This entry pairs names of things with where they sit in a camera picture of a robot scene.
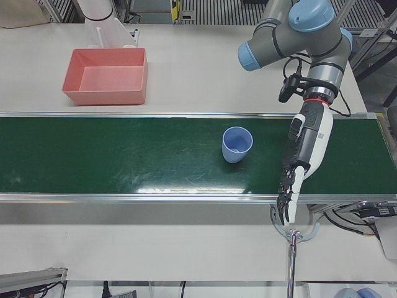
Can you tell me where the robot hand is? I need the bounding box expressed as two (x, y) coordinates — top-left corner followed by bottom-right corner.
(275, 98), (334, 226)

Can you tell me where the light blue plastic cup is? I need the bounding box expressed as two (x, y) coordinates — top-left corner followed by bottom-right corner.
(221, 126), (254, 164)

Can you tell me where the pink plastic box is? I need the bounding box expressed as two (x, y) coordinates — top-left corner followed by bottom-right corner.
(61, 47), (149, 106)

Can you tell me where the black electronic device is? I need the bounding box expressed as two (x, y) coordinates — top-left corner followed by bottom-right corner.
(356, 201), (397, 218)

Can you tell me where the light grey panel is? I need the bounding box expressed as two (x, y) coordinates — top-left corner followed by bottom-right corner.
(373, 217), (397, 259)

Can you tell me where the green conveyor belt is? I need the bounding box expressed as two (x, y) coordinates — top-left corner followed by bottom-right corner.
(0, 115), (397, 195)

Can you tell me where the aluminium profile beam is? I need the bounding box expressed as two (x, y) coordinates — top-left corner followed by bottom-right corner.
(0, 267), (68, 298)

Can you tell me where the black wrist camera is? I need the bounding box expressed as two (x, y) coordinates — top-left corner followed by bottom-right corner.
(278, 73), (308, 103)

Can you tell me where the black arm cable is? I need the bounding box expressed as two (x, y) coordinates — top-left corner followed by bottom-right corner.
(282, 55), (353, 118)

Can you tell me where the metal pole with curved bracket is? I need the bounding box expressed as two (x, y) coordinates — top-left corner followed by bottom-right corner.
(269, 203), (320, 298)

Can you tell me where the aluminium conveyor side rail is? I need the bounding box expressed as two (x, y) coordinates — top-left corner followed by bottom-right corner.
(0, 111), (378, 120)
(0, 192), (397, 205)

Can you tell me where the white column with base bracket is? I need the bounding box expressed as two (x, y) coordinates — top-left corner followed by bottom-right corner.
(74, 0), (140, 49)

